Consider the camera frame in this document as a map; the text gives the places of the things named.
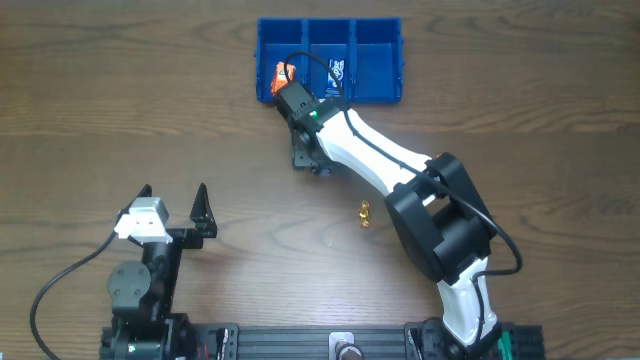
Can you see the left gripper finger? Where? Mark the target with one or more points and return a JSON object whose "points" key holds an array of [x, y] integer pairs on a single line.
{"points": [[142, 192], [204, 215]]}

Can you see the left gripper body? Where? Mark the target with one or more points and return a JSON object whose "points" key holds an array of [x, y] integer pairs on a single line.
{"points": [[187, 238]]}

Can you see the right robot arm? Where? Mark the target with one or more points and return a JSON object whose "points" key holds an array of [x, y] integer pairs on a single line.
{"points": [[370, 150]]}

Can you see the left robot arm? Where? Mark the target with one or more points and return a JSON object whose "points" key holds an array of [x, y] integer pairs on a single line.
{"points": [[129, 285]]}

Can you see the blue tray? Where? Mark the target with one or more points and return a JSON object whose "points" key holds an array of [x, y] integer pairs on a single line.
{"points": [[375, 70]]}

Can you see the mounting rail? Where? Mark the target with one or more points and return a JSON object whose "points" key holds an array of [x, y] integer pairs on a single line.
{"points": [[290, 342]]}

